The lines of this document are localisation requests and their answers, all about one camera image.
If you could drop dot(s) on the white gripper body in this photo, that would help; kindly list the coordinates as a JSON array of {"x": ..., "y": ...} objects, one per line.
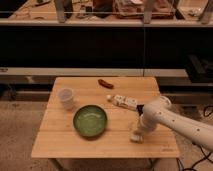
[{"x": 141, "y": 127}]

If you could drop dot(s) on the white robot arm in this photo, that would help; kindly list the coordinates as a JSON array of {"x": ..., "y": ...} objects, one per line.
[{"x": 158, "y": 112}]

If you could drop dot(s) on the black phone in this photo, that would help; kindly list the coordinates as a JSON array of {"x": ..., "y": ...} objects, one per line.
[{"x": 140, "y": 109}]

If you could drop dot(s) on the green bowl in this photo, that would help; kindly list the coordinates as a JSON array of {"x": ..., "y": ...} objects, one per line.
[{"x": 90, "y": 121}]

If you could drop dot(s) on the wooden folding table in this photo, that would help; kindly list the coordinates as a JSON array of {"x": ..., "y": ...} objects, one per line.
[{"x": 57, "y": 137}]

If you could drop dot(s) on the red sausage toy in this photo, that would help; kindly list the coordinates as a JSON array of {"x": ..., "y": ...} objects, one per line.
[{"x": 105, "y": 84}]

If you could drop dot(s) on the clear plastic cup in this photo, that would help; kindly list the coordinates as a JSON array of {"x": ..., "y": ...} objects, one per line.
[{"x": 66, "y": 98}]

